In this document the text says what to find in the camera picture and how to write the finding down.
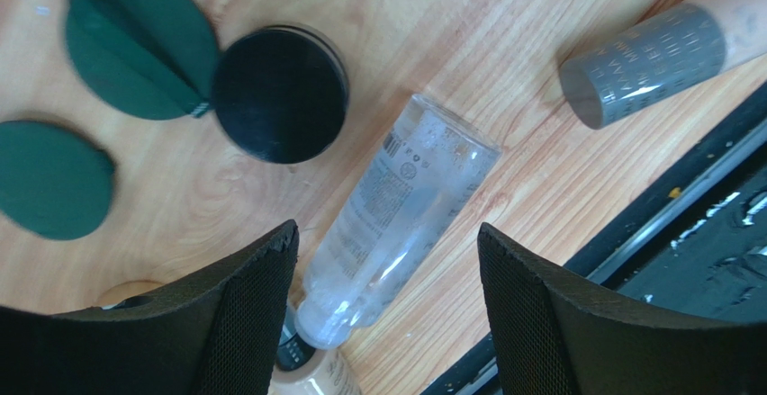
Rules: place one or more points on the beige tube grey cap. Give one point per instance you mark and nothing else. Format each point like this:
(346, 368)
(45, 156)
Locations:
(662, 56)

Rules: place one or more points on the small beige foundation bottle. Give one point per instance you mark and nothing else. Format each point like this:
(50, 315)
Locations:
(301, 369)

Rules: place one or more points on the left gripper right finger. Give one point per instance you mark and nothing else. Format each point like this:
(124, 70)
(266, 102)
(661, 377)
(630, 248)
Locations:
(555, 332)

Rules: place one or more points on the black round jar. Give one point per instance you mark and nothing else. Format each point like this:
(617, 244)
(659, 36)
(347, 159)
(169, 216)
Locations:
(281, 93)

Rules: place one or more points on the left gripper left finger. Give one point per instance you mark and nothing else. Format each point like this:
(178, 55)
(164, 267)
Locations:
(214, 331)

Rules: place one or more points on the clear toner bottle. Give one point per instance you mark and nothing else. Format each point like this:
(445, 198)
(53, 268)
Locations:
(428, 168)

